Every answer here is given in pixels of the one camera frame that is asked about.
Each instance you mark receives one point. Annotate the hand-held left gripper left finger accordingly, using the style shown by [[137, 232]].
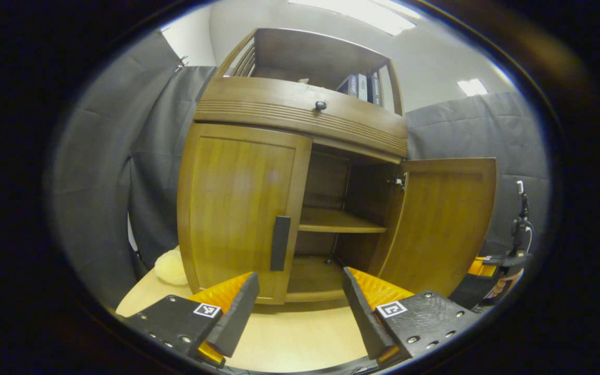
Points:
[[235, 323]]

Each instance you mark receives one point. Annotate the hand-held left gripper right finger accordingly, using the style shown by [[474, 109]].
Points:
[[367, 323]]

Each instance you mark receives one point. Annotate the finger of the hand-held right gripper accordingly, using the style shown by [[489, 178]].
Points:
[[479, 268]]

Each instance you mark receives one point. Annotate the wooden double-door shoe cabinet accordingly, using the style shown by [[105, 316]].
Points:
[[326, 221]]

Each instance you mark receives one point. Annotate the cream plush toy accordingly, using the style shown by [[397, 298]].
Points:
[[171, 266]]

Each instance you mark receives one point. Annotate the small ceiling light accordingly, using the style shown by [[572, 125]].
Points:
[[472, 87]]

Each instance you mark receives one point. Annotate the black backdrop cloth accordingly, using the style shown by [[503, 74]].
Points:
[[102, 182]]

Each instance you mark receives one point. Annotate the black book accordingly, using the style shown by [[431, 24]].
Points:
[[375, 89]]

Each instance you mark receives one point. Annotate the light grey book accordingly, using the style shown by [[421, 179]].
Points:
[[362, 87]]

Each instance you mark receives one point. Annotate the dark blue book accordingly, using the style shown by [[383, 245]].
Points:
[[349, 84]]

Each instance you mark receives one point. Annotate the wooden drawer with black knob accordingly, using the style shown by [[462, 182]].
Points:
[[279, 101]]

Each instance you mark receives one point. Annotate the large ceiling light panel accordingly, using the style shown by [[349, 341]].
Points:
[[357, 13]]

